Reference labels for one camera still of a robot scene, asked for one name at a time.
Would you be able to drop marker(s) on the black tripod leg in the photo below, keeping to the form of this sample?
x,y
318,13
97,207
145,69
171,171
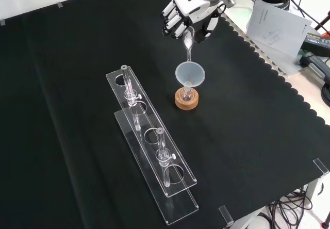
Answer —
x,y
322,21

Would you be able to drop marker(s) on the black cloth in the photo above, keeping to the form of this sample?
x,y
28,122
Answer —
x,y
64,110

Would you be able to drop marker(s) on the clear acrylic edge clip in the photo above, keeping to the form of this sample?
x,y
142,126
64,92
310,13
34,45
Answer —
x,y
321,167
225,214

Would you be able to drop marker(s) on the clear acrylic funnel stand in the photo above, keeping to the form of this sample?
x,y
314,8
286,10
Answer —
x,y
119,91

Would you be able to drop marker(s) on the black power adapter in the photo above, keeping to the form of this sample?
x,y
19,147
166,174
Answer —
x,y
315,42

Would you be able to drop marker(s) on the grey bench leg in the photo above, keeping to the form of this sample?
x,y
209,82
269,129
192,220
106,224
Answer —
x,y
313,190

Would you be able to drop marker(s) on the white paper booklet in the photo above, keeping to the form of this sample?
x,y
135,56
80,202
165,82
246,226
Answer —
x,y
278,28

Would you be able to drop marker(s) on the small round-bottom glass flask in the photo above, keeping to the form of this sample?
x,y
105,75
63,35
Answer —
x,y
187,97

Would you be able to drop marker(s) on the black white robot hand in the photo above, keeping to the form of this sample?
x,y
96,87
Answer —
x,y
193,7

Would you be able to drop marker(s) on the clear glass weighing funnel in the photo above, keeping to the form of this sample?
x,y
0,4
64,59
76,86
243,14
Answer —
x,y
187,42

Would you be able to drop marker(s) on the green black handheld tool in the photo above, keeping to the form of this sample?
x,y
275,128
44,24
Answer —
x,y
317,65

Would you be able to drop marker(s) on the translucent plastic funnel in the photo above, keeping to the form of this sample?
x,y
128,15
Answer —
x,y
190,75

